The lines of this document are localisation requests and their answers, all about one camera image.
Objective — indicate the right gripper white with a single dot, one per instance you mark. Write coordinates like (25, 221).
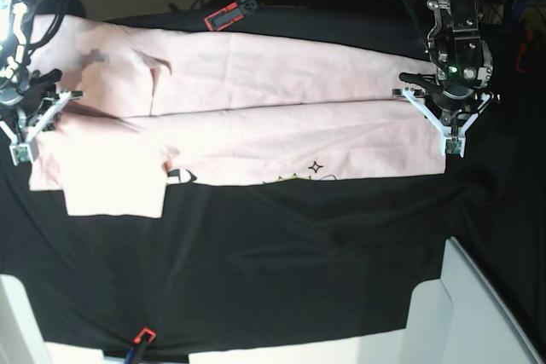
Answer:
(22, 126)

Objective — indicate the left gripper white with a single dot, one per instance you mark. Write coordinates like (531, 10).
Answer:
(452, 127)

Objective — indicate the pale pink T-shirt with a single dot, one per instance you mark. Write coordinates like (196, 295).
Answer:
(224, 109)

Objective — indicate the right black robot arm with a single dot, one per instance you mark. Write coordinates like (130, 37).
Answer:
(31, 102)

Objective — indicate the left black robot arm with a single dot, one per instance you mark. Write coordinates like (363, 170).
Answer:
(453, 97)

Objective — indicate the red clamp right edge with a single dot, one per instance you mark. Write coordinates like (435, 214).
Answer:
(521, 65)

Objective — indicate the white side table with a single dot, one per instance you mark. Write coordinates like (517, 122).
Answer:
(458, 318)

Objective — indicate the black table cloth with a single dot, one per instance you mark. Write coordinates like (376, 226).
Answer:
(297, 261)

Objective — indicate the red black clamp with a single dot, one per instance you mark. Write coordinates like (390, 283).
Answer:
(230, 14)

